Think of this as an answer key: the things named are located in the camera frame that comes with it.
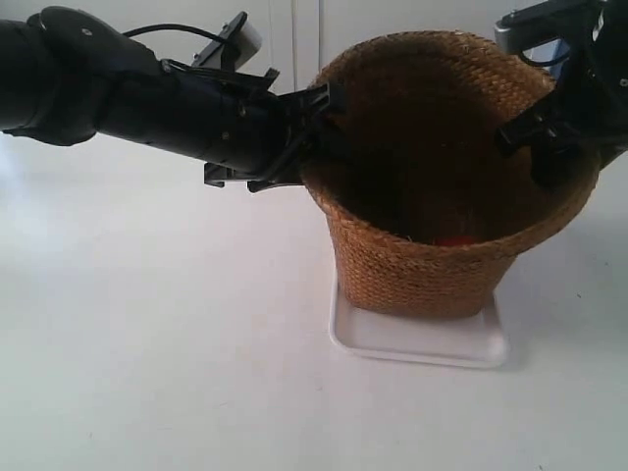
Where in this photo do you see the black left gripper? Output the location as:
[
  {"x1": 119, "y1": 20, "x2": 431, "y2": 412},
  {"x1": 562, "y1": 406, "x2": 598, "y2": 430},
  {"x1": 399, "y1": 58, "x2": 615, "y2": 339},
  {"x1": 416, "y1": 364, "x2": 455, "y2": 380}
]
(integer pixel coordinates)
[{"x1": 185, "y1": 68, "x2": 356, "y2": 192}]

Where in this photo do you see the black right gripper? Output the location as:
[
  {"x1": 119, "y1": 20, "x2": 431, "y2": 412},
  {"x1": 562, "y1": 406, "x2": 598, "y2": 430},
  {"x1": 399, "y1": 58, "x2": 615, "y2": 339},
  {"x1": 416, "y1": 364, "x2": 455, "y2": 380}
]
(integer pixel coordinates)
[{"x1": 495, "y1": 43, "x2": 628, "y2": 187}]

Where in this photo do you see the brown woven wicker basket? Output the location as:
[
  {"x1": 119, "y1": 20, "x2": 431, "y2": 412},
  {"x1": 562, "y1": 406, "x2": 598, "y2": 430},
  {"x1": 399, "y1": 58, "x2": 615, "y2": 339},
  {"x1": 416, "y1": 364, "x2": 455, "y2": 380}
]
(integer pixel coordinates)
[{"x1": 302, "y1": 31, "x2": 600, "y2": 318}]

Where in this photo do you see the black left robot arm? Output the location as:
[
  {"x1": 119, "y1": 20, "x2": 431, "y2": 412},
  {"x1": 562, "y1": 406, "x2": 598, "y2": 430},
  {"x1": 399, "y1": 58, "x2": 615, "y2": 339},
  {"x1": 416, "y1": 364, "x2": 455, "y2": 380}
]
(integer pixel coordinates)
[{"x1": 1, "y1": 6, "x2": 349, "y2": 192}]

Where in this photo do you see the dark red object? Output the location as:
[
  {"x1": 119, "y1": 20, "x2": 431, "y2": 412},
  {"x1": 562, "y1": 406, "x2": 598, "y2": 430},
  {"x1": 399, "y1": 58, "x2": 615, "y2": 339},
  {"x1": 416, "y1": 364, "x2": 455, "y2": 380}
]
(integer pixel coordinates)
[{"x1": 434, "y1": 235, "x2": 477, "y2": 246}]

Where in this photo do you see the white rectangular plastic tray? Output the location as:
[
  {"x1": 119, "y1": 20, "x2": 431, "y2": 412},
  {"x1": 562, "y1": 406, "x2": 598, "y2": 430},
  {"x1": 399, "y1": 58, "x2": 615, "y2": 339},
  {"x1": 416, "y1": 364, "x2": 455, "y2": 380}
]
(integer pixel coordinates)
[{"x1": 329, "y1": 284, "x2": 509, "y2": 369}]

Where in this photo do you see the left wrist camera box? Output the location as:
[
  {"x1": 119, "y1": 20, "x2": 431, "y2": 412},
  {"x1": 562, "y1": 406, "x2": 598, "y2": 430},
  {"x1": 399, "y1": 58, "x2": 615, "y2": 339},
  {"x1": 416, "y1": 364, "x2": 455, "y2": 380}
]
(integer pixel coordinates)
[{"x1": 191, "y1": 12, "x2": 262, "y2": 72}]

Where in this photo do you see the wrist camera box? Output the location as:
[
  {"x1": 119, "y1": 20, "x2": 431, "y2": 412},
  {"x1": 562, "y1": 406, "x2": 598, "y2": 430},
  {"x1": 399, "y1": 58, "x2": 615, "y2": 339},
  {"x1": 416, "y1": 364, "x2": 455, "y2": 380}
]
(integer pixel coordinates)
[
  {"x1": 191, "y1": 12, "x2": 262, "y2": 72},
  {"x1": 495, "y1": 0, "x2": 606, "y2": 55}
]

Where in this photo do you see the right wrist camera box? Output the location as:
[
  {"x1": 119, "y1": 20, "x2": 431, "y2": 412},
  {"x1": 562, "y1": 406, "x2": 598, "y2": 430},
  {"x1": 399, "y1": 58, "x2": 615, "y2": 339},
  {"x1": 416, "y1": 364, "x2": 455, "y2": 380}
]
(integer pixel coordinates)
[{"x1": 495, "y1": 0, "x2": 606, "y2": 55}]

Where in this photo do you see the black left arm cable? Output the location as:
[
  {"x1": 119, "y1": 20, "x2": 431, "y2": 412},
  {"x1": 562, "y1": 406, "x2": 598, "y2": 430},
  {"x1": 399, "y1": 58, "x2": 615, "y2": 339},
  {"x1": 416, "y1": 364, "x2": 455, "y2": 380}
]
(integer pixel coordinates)
[{"x1": 121, "y1": 23, "x2": 227, "y2": 45}]

